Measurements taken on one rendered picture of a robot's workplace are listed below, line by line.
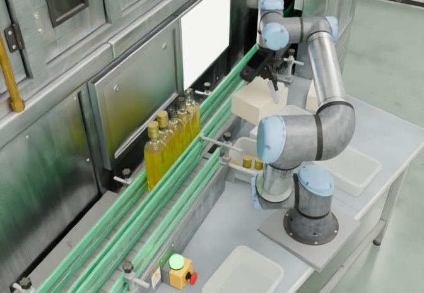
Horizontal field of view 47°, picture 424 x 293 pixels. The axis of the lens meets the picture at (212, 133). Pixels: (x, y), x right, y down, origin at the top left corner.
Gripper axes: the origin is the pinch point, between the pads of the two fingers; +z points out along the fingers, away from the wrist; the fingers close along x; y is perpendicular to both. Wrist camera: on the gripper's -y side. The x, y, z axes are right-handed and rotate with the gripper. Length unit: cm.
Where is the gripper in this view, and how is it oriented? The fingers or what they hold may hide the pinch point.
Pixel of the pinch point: (259, 96)
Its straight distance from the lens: 172.0
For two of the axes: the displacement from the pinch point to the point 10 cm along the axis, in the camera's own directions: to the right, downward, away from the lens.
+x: -7.3, -4.4, 5.2
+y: 6.8, -4.7, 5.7
